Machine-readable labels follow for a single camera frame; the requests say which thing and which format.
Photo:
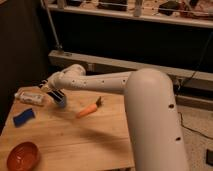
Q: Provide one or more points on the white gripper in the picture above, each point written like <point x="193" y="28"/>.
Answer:
<point x="58" y="95"/>

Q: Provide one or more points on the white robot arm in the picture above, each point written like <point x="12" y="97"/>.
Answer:
<point x="152" y="117"/>

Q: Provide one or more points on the blue eraser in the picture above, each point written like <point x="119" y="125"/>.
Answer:
<point x="23" y="117"/>

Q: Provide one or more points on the lower wooden beam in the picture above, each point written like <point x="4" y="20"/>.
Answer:
<point x="93" y="63"/>

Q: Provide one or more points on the orange toy carrot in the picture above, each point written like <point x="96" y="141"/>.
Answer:
<point x="90" y="109"/>

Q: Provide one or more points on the metal rod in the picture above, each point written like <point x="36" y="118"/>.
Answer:
<point x="58" y="45"/>

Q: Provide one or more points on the wooden table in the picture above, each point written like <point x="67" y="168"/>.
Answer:
<point x="96" y="142"/>

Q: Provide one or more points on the upper wooden shelf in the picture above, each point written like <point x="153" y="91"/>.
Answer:
<point x="195" y="13"/>

